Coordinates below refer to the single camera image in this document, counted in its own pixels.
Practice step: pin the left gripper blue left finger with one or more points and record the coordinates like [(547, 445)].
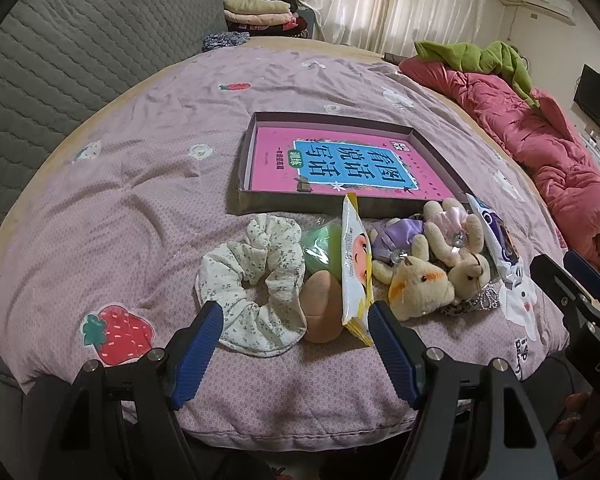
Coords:
[(191, 350)]

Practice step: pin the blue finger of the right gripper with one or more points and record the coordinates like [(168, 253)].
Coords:
[(583, 272), (570, 298)]

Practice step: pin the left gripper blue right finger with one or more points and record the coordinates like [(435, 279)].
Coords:
[(400, 350)]

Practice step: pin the plush bunny purple dress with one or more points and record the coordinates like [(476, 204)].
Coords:
[(400, 260)]

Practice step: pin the purple wet wipes pack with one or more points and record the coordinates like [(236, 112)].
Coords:
[(504, 254)]

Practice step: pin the yellow wet wipes pack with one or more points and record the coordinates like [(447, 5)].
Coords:
[(356, 271)]

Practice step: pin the floral white scrunchie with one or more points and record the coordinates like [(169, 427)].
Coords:
[(257, 283)]

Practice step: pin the brown makeup sponge egg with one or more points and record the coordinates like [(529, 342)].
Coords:
[(321, 302)]

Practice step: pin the plush bunny pink dress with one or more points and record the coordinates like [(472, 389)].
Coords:
[(456, 239)]

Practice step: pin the leopard print scrunchie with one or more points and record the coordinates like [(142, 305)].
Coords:
[(485, 299)]

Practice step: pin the pink red comforter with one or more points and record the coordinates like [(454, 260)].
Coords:
[(539, 138)]

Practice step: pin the green sponge in plastic bag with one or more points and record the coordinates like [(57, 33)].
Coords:
[(321, 247)]

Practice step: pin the green garment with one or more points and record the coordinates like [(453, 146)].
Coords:
[(498, 58)]

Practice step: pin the shallow grey cardboard box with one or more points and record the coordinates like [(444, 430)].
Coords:
[(247, 201)]

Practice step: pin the pink and blue book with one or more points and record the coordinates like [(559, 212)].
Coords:
[(294, 159)]

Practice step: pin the white sheer curtain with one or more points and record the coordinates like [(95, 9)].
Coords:
[(396, 25)]

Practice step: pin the dark floral fabric bundle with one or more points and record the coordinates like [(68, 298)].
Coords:
[(224, 40)]

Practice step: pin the grey quilted sofa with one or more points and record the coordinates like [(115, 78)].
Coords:
[(61, 61)]

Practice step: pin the stack of folded clothes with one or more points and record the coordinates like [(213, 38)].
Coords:
[(266, 18)]

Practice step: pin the white wall air conditioner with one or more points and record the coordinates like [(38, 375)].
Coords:
[(562, 9)]

